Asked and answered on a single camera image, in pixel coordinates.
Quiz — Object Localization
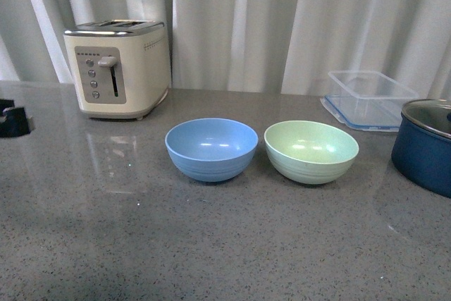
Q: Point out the black object at table edge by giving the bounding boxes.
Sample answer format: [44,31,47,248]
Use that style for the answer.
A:
[0,99,35,139]

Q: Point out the green bowl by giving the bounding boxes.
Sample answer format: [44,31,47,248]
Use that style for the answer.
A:
[264,121,359,185]

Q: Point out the clear plastic food container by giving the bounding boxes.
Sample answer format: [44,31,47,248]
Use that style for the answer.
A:
[321,70,419,133]

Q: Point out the blue saucepan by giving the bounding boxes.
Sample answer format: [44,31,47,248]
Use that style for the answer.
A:
[391,116,450,197]

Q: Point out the cream toaster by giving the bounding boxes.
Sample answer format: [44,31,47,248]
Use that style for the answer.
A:
[63,19,171,119]

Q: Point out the blue bowl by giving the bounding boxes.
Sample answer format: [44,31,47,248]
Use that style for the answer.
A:
[165,118,259,183]

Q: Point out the white curtain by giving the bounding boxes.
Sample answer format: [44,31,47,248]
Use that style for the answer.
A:
[1,0,450,99]

